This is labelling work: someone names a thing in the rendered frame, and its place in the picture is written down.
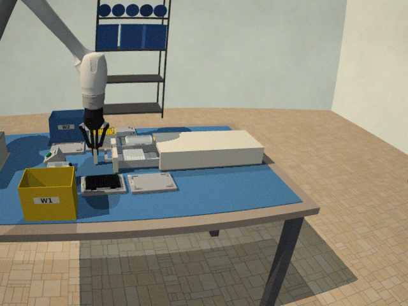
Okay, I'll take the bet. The yellow open-top bin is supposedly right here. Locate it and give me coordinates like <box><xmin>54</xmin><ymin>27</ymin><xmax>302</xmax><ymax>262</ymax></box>
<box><xmin>18</xmin><ymin>166</ymin><xmax>78</xmax><ymax>221</ymax></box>

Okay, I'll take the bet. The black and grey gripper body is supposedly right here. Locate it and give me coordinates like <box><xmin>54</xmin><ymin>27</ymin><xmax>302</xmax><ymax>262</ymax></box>
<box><xmin>84</xmin><ymin>107</ymin><xmax>105</xmax><ymax>130</ymax></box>

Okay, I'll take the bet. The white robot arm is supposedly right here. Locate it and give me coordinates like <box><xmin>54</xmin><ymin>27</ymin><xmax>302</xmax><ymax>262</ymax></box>
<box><xmin>0</xmin><ymin>0</ymin><xmax>107</xmax><ymax>110</ymax></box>

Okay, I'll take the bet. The blue bench mat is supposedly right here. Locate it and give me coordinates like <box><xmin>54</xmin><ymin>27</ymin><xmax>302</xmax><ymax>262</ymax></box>
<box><xmin>0</xmin><ymin>133</ymin><xmax>303</xmax><ymax>225</ymax></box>

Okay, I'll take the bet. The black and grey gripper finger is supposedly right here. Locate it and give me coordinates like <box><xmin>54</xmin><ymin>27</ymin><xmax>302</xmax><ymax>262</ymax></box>
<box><xmin>79</xmin><ymin>122</ymin><xmax>96</xmax><ymax>164</ymax></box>
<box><xmin>95</xmin><ymin>122</ymin><xmax>109</xmax><ymax>164</ymax></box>

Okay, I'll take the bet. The blue open-top bin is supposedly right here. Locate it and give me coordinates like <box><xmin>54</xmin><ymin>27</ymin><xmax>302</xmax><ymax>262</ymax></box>
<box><xmin>48</xmin><ymin>109</ymin><xmax>85</xmax><ymax>142</ymax></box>

